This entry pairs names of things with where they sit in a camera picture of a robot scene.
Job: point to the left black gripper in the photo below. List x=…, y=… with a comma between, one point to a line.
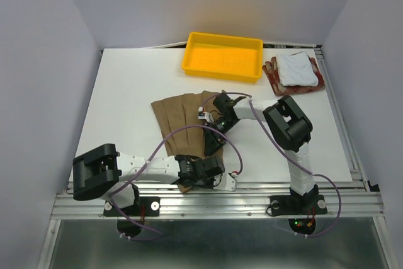
x=210, y=184

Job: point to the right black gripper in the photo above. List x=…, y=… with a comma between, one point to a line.
x=213, y=140

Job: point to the brown skirt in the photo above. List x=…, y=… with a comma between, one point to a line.
x=182, y=131

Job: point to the red plaid skirt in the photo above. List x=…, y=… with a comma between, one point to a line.
x=270, y=69

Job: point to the white skirt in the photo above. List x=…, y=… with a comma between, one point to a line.
x=296, y=70

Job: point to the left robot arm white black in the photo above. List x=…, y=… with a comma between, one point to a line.
x=105, y=173

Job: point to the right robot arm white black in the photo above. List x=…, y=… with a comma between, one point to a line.
x=288, y=128

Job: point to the yellow plastic tray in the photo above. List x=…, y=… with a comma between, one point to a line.
x=223, y=57

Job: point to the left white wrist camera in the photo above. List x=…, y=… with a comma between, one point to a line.
x=225, y=182

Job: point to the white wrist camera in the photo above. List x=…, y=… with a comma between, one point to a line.
x=225, y=182
x=203, y=115

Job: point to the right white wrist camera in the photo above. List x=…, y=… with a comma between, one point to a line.
x=203, y=115

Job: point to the aluminium frame rail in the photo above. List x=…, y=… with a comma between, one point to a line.
x=249, y=201

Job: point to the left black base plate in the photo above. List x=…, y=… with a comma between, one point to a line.
x=144, y=207

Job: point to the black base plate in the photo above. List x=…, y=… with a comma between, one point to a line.
x=289, y=205
x=144, y=207

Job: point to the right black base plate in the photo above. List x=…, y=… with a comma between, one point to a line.
x=289, y=205

